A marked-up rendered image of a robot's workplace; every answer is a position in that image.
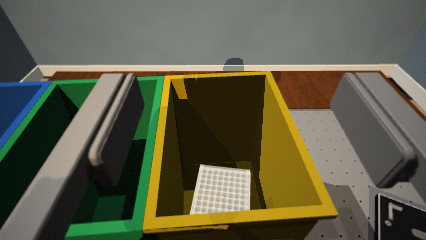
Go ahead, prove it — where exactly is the green returns bin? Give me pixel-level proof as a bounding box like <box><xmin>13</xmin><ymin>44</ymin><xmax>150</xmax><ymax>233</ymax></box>
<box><xmin>0</xmin><ymin>76</ymin><xmax>164</xmax><ymax>240</ymax></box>

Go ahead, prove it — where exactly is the blue bin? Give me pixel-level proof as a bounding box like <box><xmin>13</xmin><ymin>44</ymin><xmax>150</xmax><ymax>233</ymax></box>
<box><xmin>0</xmin><ymin>81</ymin><xmax>52</xmax><ymax>150</ymax></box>

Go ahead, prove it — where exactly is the clear well plate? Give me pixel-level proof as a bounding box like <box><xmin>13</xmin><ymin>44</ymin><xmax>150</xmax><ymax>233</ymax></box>
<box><xmin>190</xmin><ymin>164</ymin><xmax>251</xmax><ymax>214</ymax></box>

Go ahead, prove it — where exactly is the light grey flat base plate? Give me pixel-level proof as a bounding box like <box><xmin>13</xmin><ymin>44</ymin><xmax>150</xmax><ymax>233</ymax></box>
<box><xmin>288</xmin><ymin>109</ymin><xmax>426</xmax><ymax>240</ymax></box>

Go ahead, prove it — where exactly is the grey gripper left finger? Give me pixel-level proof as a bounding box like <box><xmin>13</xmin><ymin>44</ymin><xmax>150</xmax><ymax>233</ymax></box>
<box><xmin>0</xmin><ymin>73</ymin><xmax>144</xmax><ymax>240</ymax></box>

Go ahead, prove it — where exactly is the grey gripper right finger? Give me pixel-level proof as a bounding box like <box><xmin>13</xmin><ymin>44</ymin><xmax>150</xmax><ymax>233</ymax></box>
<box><xmin>330</xmin><ymin>72</ymin><xmax>426</xmax><ymax>204</ymax></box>

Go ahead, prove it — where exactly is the yellow open-top bin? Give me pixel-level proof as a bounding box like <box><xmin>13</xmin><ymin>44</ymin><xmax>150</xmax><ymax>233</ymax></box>
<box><xmin>142</xmin><ymin>71</ymin><xmax>338</xmax><ymax>240</ymax></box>

